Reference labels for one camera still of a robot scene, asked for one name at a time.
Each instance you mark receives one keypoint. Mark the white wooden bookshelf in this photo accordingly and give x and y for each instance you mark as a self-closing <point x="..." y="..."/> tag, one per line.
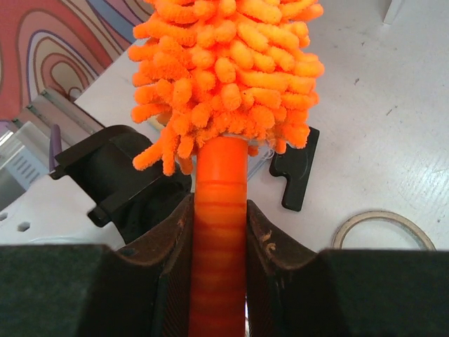
<point x="392" y="8"/>

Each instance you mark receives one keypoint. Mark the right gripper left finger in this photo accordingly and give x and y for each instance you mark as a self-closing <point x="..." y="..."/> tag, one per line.
<point x="91" y="290"/>

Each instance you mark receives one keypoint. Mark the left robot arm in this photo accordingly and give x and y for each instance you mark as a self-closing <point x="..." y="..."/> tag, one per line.
<point x="94" y="195"/>

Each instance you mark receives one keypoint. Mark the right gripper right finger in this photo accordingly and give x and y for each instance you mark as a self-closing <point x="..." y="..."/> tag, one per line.
<point x="294" y="291"/>

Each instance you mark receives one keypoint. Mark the black T-shaped clip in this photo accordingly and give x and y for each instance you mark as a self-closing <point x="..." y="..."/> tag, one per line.
<point x="295" y="166"/>

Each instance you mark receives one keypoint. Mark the orange microfiber duster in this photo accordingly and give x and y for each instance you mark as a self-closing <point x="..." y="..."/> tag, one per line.
<point x="223" y="77"/>

